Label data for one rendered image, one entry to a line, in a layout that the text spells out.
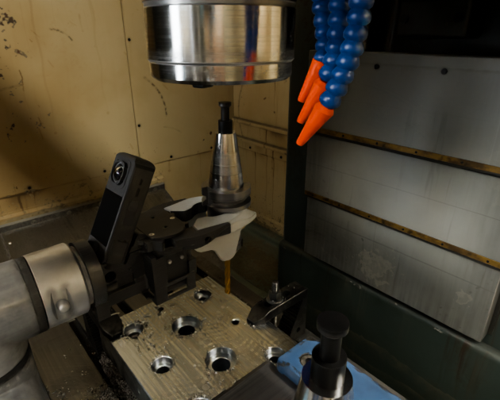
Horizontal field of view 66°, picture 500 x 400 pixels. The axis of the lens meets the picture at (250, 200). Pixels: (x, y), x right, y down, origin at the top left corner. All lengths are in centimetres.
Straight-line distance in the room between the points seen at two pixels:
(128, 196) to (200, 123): 130
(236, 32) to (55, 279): 28
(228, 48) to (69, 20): 110
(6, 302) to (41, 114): 108
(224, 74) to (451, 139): 49
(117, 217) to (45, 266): 8
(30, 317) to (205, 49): 28
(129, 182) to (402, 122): 55
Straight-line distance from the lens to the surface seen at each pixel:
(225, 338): 67
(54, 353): 86
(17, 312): 39
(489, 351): 94
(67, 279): 40
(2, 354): 42
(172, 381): 62
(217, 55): 37
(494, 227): 79
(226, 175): 46
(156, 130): 158
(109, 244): 41
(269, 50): 39
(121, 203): 40
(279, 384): 31
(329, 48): 32
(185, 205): 50
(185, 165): 169
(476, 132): 75
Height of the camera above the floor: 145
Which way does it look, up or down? 24 degrees down
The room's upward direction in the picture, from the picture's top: straight up
